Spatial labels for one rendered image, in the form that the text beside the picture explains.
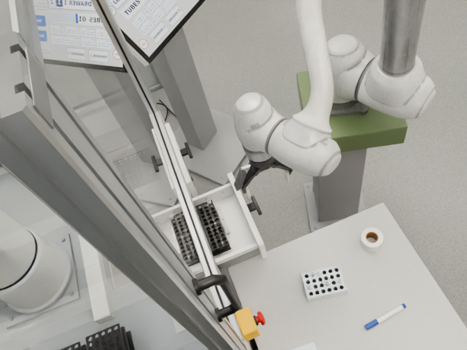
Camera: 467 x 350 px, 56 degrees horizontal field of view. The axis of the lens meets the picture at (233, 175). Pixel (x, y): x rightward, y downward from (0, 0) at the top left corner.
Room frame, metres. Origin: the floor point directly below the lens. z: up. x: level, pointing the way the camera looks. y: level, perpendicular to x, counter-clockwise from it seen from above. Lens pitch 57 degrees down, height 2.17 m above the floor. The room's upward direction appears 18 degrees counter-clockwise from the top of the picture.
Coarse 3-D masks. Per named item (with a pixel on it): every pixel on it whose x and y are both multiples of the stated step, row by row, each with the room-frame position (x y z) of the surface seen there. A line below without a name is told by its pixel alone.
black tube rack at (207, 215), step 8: (200, 208) 0.75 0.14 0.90; (208, 208) 0.74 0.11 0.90; (200, 216) 0.72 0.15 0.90; (208, 216) 0.73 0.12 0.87; (216, 216) 0.72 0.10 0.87; (208, 224) 0.68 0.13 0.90; (208, 232) 0.67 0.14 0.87; (216, 232) 0.65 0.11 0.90; (224, 232) 0.65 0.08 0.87; (208, 240) 0.63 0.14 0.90; (216, 240) 0.62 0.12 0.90; (224, 240) 0.62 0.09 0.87; (216, 248) 0.61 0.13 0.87; (224, 248) 0.60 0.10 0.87
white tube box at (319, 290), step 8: (304, 272) 0.47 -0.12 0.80; (320, 272) 0.45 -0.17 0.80; (328, 272) 0.44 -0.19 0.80; (336, 272) 0.44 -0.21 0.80; (304, 280) 0.44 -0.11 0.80; (312, 280) 0.44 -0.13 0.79; (320, 280) 0.44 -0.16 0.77; (328, 280) 0.42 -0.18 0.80; (336, 280) 0.41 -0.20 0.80; (344, 280) 0.40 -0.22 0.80; (304, 288) 0.42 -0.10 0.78; (312, 288) 0.41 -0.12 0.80; (320, 288) 0.40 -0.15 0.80; (328, 288) 0.40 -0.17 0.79; (336, 288) 0.39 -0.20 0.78; (344, 288) 0.38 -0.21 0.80; (312, 296) 0.39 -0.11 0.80; (320, 296) 0.38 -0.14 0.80; (328, 296) 0.38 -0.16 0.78
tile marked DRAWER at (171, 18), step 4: (172, 8) 1.65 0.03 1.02; (176, 8) 1.65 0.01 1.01; (180, 8) 1.65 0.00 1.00; (172, 12) 1.63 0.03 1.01; (176, 12) 1.63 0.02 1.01; (180, 12) 1.64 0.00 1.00; (184, 12) 1.64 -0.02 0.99; (168, 16) 1.61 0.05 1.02; (172, 16) 1.62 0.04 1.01; (176, 16) 1.62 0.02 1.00; (180, 16) 1.63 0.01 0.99; (168, 20) 1.60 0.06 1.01; (172, 20) 1.60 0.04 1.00; (176, 20) 1.61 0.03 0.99; (172, 24) 1.59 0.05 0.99
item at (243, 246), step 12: (216, 192) 0.80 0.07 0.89; (228, 192) 0.80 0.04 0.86; (204, 204) 0.79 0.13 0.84; (216, 204) 0.78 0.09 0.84; (228, 204) 0.77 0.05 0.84; (228, 216) 0.72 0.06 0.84; (240, 216) 0.71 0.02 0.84; (240, 228) 0.66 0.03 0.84; (228, 240) 0.64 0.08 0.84; (240, 240) 0.62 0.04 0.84; (252, 240) 0.61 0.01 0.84; (228, 252) 0.60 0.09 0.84; (240, 252) 0.56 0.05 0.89; (252, 252) 0.56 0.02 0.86; (228, 264) 0.55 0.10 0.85
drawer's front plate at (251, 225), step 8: (232, 176) 0.81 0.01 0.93; (232, 184) 0.78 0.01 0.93; (240, 192) 0.74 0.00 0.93; (240, 200) 0.71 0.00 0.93; (248, 216) 0.65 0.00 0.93; (248, 224) 0.65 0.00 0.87; (256, 232) 0.59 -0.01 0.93; (256, 240) 0.56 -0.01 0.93; (264, 248) 0.54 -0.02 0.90; (264, 256) 0.54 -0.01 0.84
